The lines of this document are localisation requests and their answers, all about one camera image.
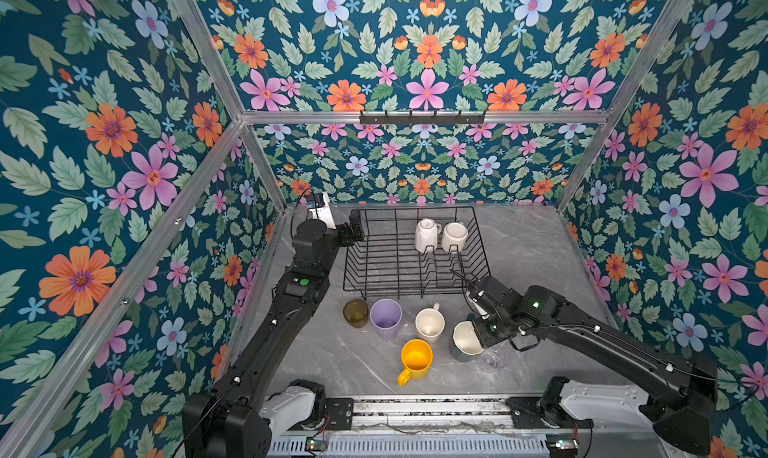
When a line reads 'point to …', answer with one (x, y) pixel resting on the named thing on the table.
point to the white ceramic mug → (426, 234)
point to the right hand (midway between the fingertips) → (481, 328)
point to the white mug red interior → (454, 236)
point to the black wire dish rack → (415, 249)
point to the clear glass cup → (494, 356)
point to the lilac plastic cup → (386, 315)
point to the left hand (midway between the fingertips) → (344, 210)
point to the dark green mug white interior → (466, 343)
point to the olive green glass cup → (356, 313)
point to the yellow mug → (417, 358)
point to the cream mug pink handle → (430, 323)
